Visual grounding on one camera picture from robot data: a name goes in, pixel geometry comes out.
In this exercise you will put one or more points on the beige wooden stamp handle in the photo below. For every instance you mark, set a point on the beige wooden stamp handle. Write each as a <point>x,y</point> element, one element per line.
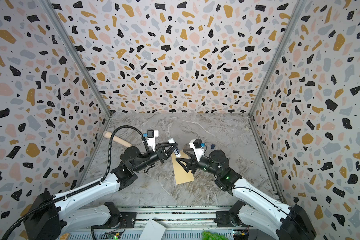
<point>116,139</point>

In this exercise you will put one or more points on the left circuit board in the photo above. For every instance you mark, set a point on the left circuit board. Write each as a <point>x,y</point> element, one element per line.
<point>114,235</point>

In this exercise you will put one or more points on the right circuit board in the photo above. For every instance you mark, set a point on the right circuit board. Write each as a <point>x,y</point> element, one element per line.
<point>241,235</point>

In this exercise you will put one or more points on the green plastic bag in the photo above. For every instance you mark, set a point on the green plastic bag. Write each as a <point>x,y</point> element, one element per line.
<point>212,236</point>

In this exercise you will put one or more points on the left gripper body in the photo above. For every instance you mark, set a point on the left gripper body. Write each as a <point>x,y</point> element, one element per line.
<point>159,156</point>

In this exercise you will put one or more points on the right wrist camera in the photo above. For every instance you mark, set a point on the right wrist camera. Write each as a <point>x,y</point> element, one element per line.
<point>198,147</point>

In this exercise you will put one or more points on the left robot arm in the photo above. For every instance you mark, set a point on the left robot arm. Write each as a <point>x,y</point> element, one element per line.
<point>51,216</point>

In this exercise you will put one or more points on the right corner aluminium post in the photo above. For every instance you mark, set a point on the right corner aluminium post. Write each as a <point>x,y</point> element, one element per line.
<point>284,40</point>

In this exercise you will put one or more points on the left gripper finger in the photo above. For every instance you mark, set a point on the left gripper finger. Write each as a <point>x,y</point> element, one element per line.
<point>168,153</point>
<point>165,145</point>

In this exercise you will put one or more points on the white paper sheet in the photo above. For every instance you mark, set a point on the white paper sheet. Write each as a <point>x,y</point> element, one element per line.
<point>153,231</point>

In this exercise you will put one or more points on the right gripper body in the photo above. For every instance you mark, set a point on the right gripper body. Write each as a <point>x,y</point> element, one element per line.
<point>193,162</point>

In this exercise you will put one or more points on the circuit board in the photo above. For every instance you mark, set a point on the circuit board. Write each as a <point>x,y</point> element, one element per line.
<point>241,235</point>
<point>114,235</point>

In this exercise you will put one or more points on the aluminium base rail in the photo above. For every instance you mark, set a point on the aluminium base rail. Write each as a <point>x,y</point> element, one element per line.
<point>182,223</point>

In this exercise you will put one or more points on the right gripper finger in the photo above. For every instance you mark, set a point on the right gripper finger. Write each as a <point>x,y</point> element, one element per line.
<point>187,164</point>
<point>190,153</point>

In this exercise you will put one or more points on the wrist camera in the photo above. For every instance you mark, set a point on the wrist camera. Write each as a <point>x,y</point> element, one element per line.
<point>198,147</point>
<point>149,140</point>

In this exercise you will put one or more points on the yellow paper envelope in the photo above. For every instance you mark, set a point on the yellow paper envelope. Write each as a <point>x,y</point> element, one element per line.
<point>181,176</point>

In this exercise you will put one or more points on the corner aluminium post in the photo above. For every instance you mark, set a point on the corner aluminium post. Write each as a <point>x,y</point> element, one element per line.
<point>53,16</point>
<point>284,40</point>

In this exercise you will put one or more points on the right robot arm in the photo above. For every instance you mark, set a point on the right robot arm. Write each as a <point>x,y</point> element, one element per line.
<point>254,208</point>

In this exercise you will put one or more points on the left corner aluminium post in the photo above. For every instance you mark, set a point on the left corner aluminium post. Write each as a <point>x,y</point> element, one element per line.
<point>53,16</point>

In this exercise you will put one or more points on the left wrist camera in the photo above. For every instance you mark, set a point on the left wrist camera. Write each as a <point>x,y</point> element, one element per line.
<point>149,140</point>

